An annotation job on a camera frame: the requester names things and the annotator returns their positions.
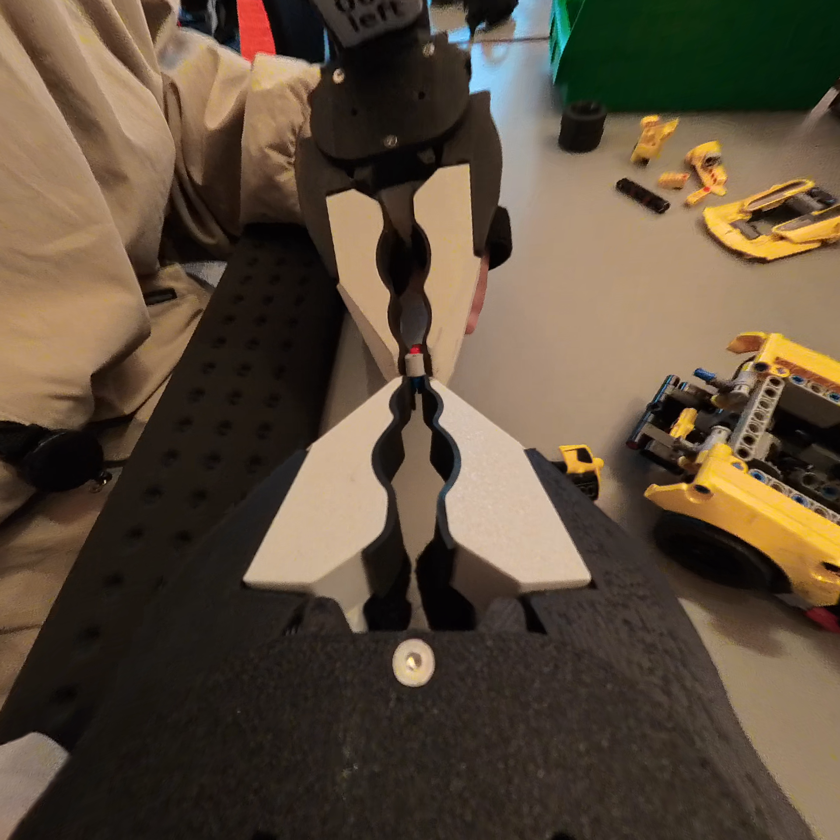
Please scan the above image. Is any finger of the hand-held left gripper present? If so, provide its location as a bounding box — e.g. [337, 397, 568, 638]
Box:
[412, 164, 484, 386]
[327, 189, 406, 382]

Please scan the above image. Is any person's left forearm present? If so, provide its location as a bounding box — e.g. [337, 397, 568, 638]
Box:
[157, 26, 322, 244]

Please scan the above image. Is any yellow toy brick car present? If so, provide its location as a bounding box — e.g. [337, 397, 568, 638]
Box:
[625, 331, 840, 634]

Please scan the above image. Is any black perforated edge pad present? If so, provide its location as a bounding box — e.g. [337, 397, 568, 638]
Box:
[0, 223, 349, 742]

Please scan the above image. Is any small yellow brick assembly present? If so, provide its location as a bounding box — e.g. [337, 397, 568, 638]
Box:
[558, 444, 605, 501]

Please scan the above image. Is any black toy tire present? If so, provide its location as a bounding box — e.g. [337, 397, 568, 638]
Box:
[558, 100, 608, 154]

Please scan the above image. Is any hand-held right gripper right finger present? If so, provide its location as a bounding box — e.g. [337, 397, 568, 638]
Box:
[420, 377, 593, 632]

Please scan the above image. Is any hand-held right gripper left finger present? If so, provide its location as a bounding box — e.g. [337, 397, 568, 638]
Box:
[243, 377, 413, 632]

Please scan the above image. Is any person's left hand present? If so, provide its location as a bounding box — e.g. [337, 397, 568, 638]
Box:
[462, 258, 491, 336]

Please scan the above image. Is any green plastic bin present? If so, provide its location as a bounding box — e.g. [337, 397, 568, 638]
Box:
[550, 0, 840, 112]

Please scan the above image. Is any black brick beam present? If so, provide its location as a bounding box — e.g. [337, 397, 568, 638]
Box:
[616, 177, 672, 214]

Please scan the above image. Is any yellow brick body panel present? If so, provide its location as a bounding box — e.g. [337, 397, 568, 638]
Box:
[702, 178, 840, 262]

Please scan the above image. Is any person's beige jacket torso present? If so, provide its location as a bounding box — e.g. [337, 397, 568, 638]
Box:
[0, 0, 231, 697]

